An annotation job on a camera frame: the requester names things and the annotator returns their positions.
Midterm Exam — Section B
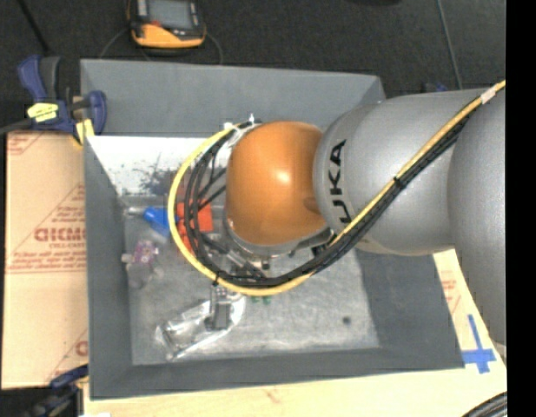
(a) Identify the clear plastic packet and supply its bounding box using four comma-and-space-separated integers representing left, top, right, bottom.
154, 295, 248, 361

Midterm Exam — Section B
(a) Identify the orange-red block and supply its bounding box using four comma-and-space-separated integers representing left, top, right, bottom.
175, 201, 215, 252

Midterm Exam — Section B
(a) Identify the grey metal bin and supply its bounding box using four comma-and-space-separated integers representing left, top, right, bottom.
79, 58, 465, 400

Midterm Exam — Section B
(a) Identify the blue plastic cap bottle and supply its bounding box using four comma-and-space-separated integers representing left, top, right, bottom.
125, 204, 175, 241

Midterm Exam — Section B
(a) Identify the brown cardboard board red print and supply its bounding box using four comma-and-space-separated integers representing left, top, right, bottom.
0, 129, 90, 391

